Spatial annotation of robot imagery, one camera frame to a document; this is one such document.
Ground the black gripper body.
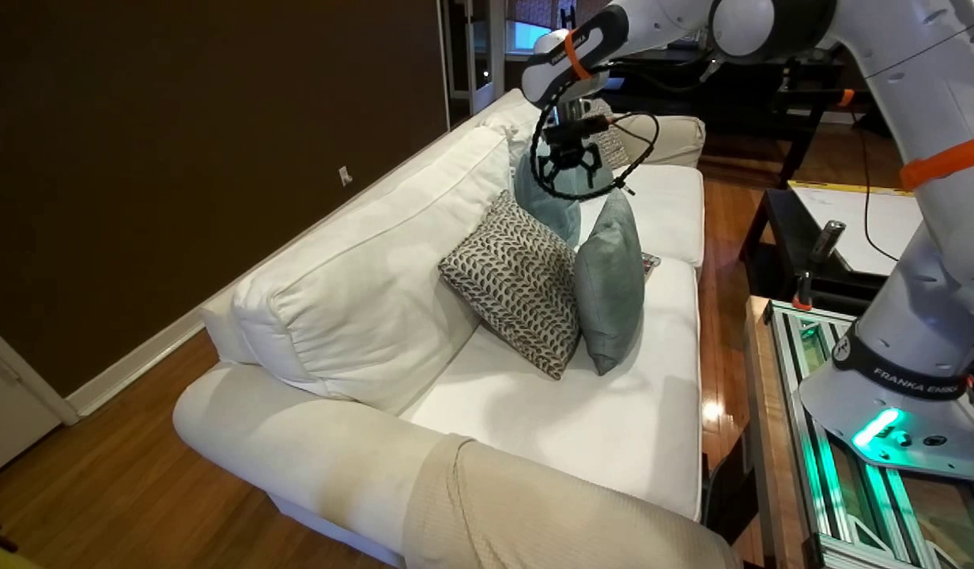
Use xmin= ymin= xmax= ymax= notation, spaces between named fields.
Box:
xmin=546 ymin=118 xmax=609 ymax=152

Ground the plain grey-blue pillow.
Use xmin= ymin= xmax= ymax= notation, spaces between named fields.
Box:
xmin=574 ymin=185 xmax=652 ymax=379
xmin=513 ymin=146 xmax=585 ymax=250

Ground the leaf patterned pillow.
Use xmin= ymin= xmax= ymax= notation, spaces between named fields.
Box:
xmin=438 ymin=185 xmax=585 ymax=384

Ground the black desk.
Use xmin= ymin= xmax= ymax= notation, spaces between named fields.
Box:
xmin=612 ymin=45 xmax=861 ymax=185

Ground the black low stand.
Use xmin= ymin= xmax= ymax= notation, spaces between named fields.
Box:
xmin=738 ymin=185 xmax=903 ymax=312

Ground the white sofa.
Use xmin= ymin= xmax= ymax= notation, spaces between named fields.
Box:
xmin=167 ymin=90 xmax=747 ymax=569

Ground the white floor mat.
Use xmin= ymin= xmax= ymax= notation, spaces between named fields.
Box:
xmin=787 ymin=179 xmax=933 ymax=278

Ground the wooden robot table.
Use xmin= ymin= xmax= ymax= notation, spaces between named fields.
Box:
xmin=744 ymin=295 xmax=974 ymax=569

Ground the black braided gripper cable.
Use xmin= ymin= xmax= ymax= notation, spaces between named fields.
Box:
xmin=530 ymin=97 xmax=659 ymax=201

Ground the aluminium profile base frame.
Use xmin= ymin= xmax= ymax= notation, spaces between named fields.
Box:
xmin=769 ymin=296 xmax=974 ymax=569

